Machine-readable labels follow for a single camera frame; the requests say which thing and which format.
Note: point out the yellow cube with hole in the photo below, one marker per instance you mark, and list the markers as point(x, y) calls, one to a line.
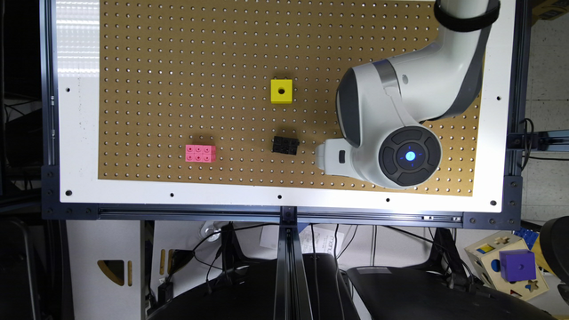
point(281, 91)

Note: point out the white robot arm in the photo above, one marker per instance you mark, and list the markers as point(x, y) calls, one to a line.
point(381, 105)

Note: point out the wooden shape sorter box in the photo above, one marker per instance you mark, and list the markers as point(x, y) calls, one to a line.
point(484, 255)

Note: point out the black office chair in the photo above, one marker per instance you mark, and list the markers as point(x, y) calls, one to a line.
point(387, 293)

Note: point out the black interlocking block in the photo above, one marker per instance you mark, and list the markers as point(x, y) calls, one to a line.
point(283, 145)

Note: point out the pink interlocking block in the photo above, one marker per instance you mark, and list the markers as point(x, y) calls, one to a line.
point(200, 153)

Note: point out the purple cube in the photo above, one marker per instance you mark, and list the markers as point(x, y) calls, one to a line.
point(517, 265)

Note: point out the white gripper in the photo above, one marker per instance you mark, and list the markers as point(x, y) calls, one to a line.
point(334, 157)

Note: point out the white paper sheet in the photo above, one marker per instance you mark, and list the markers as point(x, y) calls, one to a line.
point(313, 239)

